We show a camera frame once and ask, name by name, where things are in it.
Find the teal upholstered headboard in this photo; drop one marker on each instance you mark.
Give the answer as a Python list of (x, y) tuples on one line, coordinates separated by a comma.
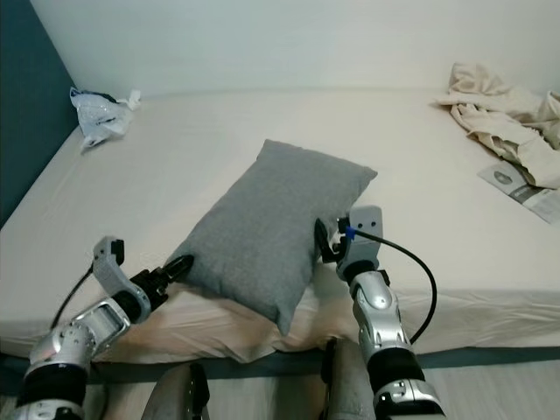
[(26, 105)]

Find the grey robot leg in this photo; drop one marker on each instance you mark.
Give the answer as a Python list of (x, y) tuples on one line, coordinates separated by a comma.
[(175, 398), (350, 385)]

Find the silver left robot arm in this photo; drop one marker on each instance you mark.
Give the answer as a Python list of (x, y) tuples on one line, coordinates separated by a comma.
[(83, 337)]

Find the grey fabric pillow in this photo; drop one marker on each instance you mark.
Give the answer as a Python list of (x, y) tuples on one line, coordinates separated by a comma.
[(271, 227)]

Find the grey white printed booklet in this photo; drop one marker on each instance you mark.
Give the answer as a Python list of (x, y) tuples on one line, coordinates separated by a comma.
[(516, 185)]

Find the grey right robot leg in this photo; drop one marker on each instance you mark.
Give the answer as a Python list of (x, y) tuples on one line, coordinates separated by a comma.
[(350, 385)]

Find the mattress with cream sheet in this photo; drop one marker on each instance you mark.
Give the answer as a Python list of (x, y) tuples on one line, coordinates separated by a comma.
[(201, 122)]

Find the crumpled beige cloth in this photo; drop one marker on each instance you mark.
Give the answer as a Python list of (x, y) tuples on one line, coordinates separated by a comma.
[(499, 114)]

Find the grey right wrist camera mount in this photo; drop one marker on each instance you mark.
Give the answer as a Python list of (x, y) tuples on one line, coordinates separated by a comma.
[(366, 232)]

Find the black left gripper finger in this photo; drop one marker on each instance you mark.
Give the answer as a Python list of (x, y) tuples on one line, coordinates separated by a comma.
[(178, 267)]

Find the crumpled clear plastic bag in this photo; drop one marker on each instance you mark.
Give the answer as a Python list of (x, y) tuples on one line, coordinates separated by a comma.
[(96, 114)]

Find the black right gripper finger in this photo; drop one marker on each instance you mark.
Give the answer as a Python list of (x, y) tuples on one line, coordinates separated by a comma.
[(324, 238)]

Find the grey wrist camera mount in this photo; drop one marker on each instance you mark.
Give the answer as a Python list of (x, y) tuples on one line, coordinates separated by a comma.
[(366, 232), (109, 262)]

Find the grey left robot leg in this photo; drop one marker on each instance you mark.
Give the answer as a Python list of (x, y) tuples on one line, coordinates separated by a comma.
[(175, 398)]

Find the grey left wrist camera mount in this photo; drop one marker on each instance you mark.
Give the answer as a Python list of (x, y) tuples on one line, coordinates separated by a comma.
[(109, 262)]

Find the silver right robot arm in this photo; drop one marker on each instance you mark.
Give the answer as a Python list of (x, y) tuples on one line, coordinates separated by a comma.
[(381, 315)]

